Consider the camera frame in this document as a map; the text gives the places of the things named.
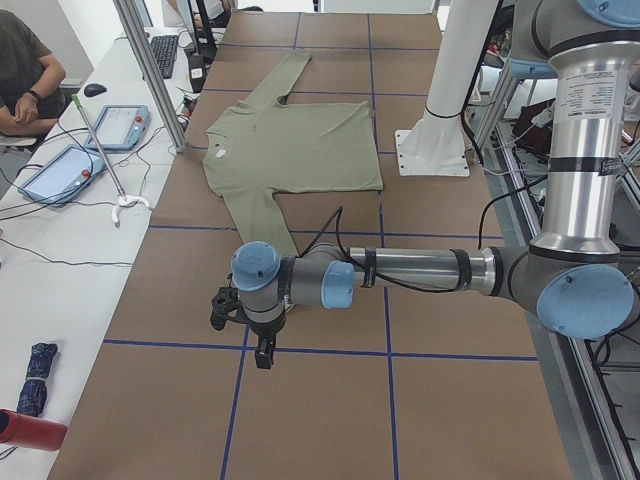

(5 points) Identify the red water bottle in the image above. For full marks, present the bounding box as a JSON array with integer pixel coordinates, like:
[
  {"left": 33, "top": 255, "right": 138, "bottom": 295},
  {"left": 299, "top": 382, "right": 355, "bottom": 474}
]
[{"left": 1, "top": 409, "right": 68, "bottom": 451}]

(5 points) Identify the far blue teach pendant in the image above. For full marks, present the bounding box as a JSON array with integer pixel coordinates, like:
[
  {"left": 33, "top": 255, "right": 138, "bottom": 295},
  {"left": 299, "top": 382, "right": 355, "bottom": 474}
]
[{"left": 92, "top": 105, "right": 150, "bottom": 153}]

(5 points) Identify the black keyboard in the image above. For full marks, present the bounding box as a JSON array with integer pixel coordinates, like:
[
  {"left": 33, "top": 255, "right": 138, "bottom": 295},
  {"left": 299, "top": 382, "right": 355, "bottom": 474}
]
[{"left": 150, "top": 35, "right": 179, "bottom": 79}]

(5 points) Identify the seated person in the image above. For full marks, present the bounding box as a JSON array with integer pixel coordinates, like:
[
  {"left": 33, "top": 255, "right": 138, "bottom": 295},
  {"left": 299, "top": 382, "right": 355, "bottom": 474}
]
[{"left": 1, "top": 10, "right": 66, "bottom": 137}]

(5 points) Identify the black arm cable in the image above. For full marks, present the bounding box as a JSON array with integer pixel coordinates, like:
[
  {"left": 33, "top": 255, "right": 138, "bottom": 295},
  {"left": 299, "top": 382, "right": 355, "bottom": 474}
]
[{"left": 294, "top": 205, "right": 551, "bottom": 294}]

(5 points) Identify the aluminium frame post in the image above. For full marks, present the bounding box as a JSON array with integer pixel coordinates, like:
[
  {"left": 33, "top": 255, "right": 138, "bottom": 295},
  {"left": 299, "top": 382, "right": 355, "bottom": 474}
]
[{"left": 113, "top": 0, "right": 186, "bottom": 153}]

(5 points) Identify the olive green long-sleeve shirt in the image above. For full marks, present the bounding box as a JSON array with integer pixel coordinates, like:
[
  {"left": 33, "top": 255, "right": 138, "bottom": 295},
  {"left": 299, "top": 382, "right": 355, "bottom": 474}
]
[{"left": 202, "top": 51, "right": 383, "bottom": 256}]

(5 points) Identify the near blue teach pendant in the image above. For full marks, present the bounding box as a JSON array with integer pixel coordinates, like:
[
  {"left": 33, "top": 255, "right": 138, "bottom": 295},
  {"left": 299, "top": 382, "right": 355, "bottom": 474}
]
[{"left": 18, "top": 145, "right": 105, "bottom": 206}]

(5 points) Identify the white camera mast pedestal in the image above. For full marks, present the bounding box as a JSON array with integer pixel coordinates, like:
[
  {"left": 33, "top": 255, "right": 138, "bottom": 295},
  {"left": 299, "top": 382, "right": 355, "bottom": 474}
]
[{"left": 395, "top": 0, "right": 499, "bottom": 177}]

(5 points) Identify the aluminium frame enclosure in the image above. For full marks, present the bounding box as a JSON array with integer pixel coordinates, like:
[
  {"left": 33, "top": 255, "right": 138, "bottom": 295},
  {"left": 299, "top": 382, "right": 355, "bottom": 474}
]
[{"left": 469, "top": 59, "right": 640, "bottom": 480}]

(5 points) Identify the blue teach pendant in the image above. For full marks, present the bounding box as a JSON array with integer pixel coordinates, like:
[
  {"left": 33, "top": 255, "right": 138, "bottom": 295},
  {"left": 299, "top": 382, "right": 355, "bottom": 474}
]
[
  {"left": 92, "top": 105, "right": 150, "bottom": 153},
  {"left": 18, "top": 145, "right": 105, "bottom": 206}
]

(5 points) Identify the black computer mouse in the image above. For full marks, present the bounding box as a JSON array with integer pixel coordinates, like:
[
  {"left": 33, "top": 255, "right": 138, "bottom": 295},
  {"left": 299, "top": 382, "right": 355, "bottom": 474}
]
[{"left": 83, "top": 83, "right": 107, "bottom": 98}]

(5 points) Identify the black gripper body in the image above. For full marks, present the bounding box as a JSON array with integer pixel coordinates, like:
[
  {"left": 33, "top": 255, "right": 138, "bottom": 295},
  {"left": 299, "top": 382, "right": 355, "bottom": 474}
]
[{"left": 248, "top": 319, "right": 280, "bottom": 355}]

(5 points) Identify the folded blue umbrella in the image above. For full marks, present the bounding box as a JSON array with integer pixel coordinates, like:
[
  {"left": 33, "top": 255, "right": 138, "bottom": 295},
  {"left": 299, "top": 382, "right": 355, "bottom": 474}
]
[{"left": 16, "top": 342, "right": 58, "bottom": 417}]

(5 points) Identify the black power brick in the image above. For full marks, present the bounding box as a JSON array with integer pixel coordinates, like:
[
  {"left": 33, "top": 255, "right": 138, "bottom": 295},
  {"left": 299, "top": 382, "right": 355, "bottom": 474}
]
[{"left": 187, "top": 52, "right": 207, "bottom": 93}]

